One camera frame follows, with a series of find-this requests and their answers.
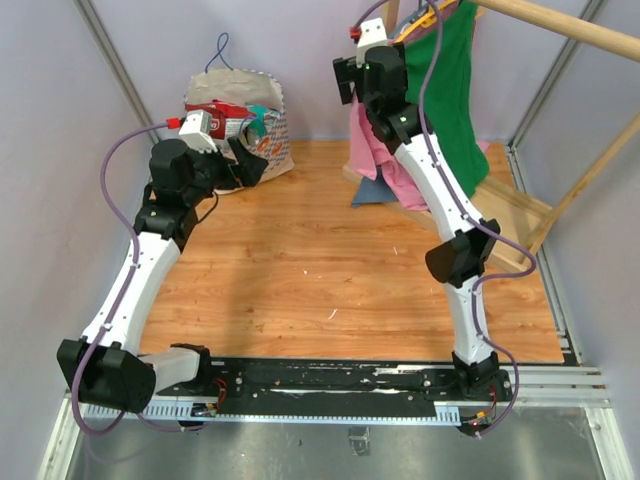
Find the green tank top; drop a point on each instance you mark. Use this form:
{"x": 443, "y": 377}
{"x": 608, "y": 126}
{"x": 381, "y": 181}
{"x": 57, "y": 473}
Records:
{"x": 447, "y": 101}

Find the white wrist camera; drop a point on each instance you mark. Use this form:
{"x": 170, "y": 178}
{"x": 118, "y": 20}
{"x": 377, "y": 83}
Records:
{"x": 369, "y": 33}
{"x": 193, "y": 131}

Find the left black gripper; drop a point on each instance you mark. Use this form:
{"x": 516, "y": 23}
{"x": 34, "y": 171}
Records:
{"x": 249, "y": 167}

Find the pink shirt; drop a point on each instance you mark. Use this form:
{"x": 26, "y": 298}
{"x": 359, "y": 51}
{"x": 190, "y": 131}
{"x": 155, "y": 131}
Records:
{"x": 367, "y": 153}

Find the red chips bag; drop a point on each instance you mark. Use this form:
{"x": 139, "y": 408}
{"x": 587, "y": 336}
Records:
{"x": 226, "y": 117}

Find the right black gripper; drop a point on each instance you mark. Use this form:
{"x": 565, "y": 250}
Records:
{"x": 347, "y": 71}

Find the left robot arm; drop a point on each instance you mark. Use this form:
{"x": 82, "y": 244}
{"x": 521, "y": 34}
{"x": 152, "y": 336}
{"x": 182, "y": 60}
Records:
{"x": 105, "y": 367}

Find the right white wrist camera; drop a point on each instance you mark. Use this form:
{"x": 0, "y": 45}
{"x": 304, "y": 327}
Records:
{"x": 369, "y": 33}

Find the grey hanger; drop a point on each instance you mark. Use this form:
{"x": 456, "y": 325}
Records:
{"x": 415, "y": 25}

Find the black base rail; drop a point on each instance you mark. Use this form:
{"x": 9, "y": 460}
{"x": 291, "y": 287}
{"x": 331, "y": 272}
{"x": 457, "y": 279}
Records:
{"x": 350, "y": 390}

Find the yellow hanger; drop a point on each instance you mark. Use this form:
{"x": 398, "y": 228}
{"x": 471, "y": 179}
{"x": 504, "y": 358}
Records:
{"x": 447, "y": 8}

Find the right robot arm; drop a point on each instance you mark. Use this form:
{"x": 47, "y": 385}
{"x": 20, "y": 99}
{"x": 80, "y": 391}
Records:
{"x": 378, "y": 77}

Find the teal snack packet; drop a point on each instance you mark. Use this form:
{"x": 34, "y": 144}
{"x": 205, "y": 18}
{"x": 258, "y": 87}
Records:
{"x": 257, "y": 124}

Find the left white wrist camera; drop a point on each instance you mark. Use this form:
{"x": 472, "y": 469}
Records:
{"x": 193, "y": 131}

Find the blue checkered paper bag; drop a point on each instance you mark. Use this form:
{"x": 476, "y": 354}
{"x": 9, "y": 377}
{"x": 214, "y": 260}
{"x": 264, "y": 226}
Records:
{"x": 244, "y": 87}

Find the blue crumpled cloth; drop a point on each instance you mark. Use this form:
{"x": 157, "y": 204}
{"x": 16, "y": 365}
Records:
{"x": 373, "y": 191}

